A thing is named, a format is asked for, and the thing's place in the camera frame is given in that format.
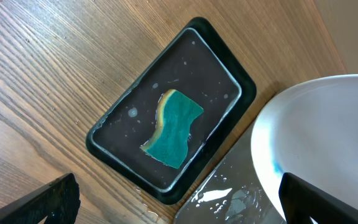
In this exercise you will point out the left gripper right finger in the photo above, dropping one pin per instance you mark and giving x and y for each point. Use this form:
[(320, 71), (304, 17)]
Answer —
[(305, 203)]

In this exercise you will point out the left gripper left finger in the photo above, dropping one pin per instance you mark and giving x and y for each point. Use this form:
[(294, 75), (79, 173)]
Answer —
[(55, 202)]

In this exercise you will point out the white plate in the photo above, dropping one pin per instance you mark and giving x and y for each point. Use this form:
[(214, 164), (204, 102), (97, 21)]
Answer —
[(310, 130)]

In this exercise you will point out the green yellow sponge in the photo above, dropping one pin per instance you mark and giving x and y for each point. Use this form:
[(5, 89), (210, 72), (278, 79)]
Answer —
[(174, 116)]

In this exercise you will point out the large dark serving tray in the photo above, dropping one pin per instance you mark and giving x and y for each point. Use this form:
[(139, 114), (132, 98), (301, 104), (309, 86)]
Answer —
[(231, 193)]

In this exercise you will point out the small black water tray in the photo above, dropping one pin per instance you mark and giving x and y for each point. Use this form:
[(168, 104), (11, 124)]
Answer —
[(198, 64)]

